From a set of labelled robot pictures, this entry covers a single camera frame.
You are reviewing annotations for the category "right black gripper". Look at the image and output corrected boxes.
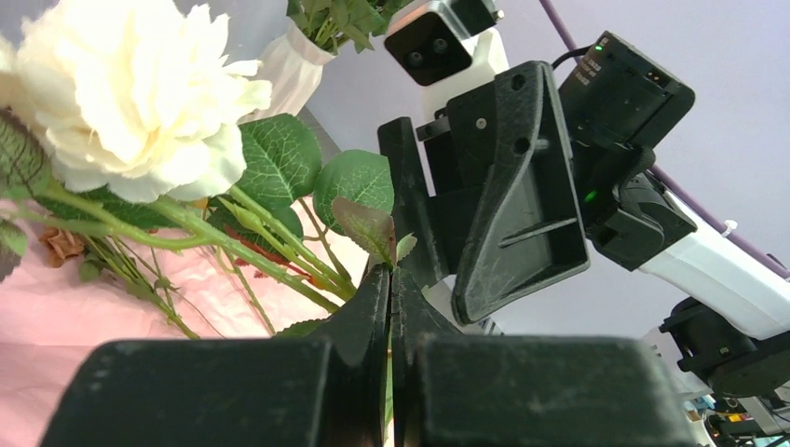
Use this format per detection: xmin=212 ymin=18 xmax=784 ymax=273
xmin=377 ymin=61 xmax=590 ymax=325

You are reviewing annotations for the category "white rose flower stem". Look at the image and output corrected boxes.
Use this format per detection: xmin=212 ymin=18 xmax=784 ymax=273
xmin=1 ymin=1 xmax=393 ymax=312

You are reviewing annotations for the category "pink paper bouquet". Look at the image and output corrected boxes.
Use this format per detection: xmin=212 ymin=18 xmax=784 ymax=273
xmin=0 ymin=196 xmax=372 ymax=447

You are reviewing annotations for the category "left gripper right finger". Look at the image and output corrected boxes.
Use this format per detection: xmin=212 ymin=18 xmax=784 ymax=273
xmin=390 ymin=268 xmax=694 ymax=446

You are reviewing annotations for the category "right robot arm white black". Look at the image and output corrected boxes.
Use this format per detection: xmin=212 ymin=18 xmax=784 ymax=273
xmin=378 ymin=32 xmax=789 ymax=399

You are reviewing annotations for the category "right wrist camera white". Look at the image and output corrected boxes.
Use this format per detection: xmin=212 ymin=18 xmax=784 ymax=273
xmin=384 ymin=0 xmax=510 ymax=118

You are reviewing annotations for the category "brown bud flower stem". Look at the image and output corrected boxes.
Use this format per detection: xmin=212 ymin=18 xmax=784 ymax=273
xmin=37 ymin=226 xmax=199 ymax=339

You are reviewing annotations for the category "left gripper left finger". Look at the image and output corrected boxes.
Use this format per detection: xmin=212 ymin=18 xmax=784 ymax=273
xmin=41 ymin=266 xmax=390 ymax=446

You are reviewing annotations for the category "white ribbed vase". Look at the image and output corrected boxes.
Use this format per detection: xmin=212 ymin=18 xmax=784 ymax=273
xmin=239 ymin=21 xmax=335 ymax=123

